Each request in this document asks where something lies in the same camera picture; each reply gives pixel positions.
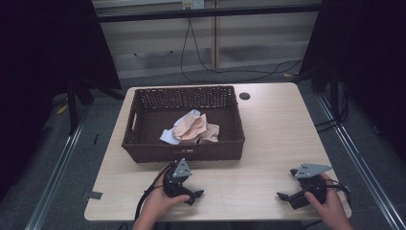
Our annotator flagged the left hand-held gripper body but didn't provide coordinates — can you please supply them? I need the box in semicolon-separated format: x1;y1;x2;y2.
162;157;194;198

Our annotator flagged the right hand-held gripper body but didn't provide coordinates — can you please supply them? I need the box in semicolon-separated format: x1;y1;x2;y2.
287;163;333;211

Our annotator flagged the white cloth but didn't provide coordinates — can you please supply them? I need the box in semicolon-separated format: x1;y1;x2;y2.
159;108;202;146

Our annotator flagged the beige cloth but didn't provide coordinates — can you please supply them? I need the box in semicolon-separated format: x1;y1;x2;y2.
171;113;221;144

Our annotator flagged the brown wicker basket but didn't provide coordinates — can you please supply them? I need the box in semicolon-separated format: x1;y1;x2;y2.
121;84;246;164

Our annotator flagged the person's right hand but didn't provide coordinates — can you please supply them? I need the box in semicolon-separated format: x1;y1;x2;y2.
303;172;349;224

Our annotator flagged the person's left hand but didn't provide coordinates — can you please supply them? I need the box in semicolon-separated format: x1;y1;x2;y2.
137;168;192;222

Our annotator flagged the grey tape piece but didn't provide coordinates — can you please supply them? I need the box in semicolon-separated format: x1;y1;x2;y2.
81;190;103;201

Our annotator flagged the black metal stand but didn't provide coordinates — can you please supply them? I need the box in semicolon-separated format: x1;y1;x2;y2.
292;61;350;127
64;75;126;136

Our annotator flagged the black curtain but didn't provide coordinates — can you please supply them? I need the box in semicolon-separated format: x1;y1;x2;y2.
0;0;123;203
299;0;406;162

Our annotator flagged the black horizontal bar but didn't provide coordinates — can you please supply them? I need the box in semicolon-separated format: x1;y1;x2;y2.
95;3;323;24

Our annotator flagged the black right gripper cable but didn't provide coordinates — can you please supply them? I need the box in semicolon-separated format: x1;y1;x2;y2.
323;177;352;207

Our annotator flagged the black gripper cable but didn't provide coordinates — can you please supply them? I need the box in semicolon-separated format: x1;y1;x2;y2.
323;177;352;207
133;163;176;222

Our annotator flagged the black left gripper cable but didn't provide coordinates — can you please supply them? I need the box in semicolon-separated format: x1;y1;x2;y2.
133;163;176;222

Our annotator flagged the aluminium floor rail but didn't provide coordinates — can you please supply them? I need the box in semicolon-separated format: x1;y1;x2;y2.
24;119;88;230
315;91;406;230

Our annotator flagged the black floor cables bundle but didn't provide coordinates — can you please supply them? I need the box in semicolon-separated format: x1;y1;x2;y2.
314;80;350;134

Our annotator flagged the long black floor cable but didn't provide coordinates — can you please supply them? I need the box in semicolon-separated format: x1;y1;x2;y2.
179;17;305;83

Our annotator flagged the white wall outlet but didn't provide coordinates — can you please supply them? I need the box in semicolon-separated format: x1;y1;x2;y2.
181;0;206;11

